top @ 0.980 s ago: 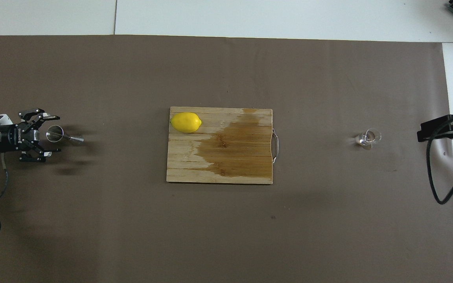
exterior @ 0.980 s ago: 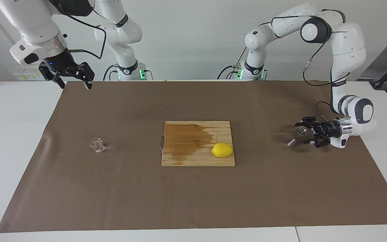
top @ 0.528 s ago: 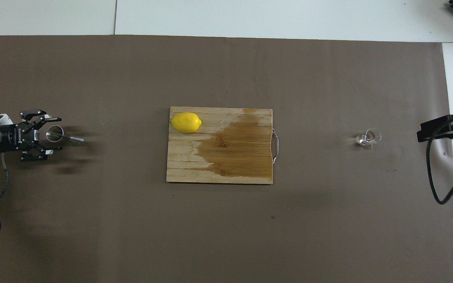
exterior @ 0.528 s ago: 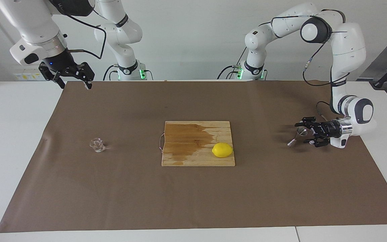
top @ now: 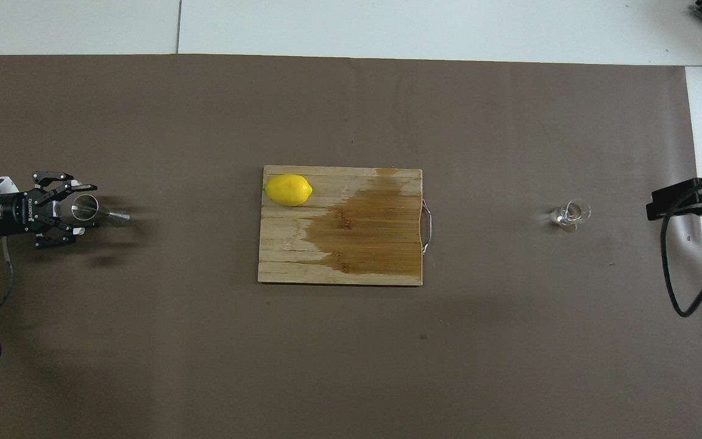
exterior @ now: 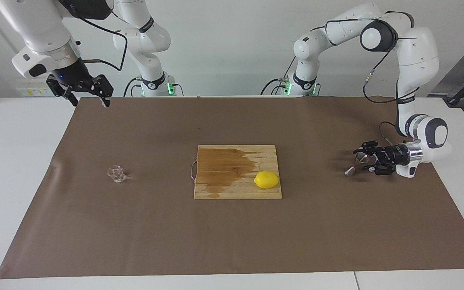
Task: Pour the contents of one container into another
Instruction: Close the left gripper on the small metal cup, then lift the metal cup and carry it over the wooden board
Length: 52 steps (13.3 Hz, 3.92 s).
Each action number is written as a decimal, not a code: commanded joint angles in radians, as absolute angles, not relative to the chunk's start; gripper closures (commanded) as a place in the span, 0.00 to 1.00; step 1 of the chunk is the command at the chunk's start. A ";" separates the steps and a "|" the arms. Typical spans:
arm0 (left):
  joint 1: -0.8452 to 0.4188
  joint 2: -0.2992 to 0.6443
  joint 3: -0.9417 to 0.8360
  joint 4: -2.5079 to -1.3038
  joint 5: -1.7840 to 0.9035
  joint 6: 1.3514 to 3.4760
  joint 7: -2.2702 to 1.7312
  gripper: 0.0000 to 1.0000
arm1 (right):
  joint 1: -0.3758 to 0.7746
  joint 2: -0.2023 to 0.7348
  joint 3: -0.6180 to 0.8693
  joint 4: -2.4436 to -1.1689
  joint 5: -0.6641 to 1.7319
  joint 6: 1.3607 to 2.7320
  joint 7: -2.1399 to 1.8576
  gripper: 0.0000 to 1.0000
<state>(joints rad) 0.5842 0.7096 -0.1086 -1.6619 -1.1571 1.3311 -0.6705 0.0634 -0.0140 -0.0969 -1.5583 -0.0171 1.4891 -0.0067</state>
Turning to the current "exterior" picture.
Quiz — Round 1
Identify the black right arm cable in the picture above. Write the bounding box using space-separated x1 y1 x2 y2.
57 0 128 72

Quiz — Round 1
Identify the wooden cutting board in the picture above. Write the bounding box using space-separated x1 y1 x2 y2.
191 145 283 200

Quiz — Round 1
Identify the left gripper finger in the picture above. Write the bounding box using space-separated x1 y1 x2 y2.
363 159 396 176
353 141 379 157

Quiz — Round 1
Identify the small clear glass cup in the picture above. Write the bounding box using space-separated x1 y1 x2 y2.
107 165 128 183

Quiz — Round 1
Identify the yellow lemon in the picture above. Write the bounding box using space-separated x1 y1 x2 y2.
254 171 280 189

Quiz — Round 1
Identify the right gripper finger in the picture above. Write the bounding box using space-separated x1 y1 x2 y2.
47 79 79 107
81 75 114 107

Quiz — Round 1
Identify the steel double jigger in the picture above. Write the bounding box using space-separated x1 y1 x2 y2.
344 152 370 177

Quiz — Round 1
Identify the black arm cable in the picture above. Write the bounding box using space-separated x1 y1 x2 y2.
57 0 128 72
311 11 422 145

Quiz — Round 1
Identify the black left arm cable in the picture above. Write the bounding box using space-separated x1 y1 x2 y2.
311 11 422 145

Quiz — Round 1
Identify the brown paper table mat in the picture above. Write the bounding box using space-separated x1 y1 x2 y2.
0 96 464 279

